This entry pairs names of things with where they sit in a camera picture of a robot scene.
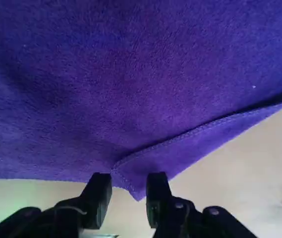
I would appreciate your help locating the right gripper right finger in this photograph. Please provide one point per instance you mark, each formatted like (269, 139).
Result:
(163, 210)

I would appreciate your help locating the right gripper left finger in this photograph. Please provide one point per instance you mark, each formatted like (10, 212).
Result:
(93, 203)

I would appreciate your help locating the purple towel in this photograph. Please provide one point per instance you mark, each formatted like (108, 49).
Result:
(130, 74)

